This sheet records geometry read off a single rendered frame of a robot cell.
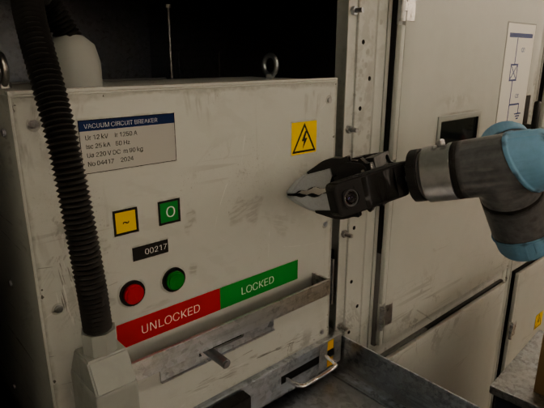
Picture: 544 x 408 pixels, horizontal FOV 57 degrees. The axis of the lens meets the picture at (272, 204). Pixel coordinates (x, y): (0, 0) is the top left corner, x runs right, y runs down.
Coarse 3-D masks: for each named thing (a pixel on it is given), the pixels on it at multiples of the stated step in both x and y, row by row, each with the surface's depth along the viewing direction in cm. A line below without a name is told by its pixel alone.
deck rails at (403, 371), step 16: (352, 352) 94; (368, 352) 90; (336, 368) 96; (352, 368) 94; (368, 368) 91; (384, 368) 88; (400, 368) 86; (352, 384) 91; (368, 384) 91; (384, 384) 89; (400, 384) 86; (416, 384) 83; (432, 384) 81; (384, 400) 87; (400, 400) 87; (416, 400) 84; (432, 400) 82; (448, 400) 79; (464, 400) 77
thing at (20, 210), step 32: (0, 96) 51; (32, 96) 50; (0, 128) 53; (0, 160) 56; (0, 192) 58; (0, 224) 62; (0, 256) 65; (32, 256) 54; (0, 288) 69; (32, 288) 56; (0, 320) 74; (32, 320) 59; (0, 352) 79; (32, 352) 62; (32, 384) 65
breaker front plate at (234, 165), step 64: (192, 128) 64; (256, 128) 71; (320, 128) 80; (128, 192) 59; (192, 192) 66; (256, 192) 73; (320, 192) 83; (64, 256) 56; (128, 256) 61; (192, 256) 68; (256, 256) 76; (320, 256) 86; (64, 320) 57; (128, 320) 63; (320, 320) 90; (64, 384) 59; (192, 384) 73
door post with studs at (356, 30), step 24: (360, 0) 81; (360, 24) 82; (336, 48) 86; (360, 48) 83; (336, 72) 87; (360, 72) 84; (360, 96) 86; (336, 120) 89; (360, 120) 87; (336, 144) 90; (360, 144) 89; (360, 216) 93; (336, 240) 95; (360, 240) 95; (336, 264) 98; (360, 264) 97; (336, 288) 94; (360, 288) 98; (336, 312) 95
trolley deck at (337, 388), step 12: (312, 384) 92; (324, 384) 92; (336, 384) 92; (288, 396) 88; (300, 396) 88; (312, 396) 88; (324, 396) 88; (336, 396) 88; (348, 396) 88; (360, 396) 88
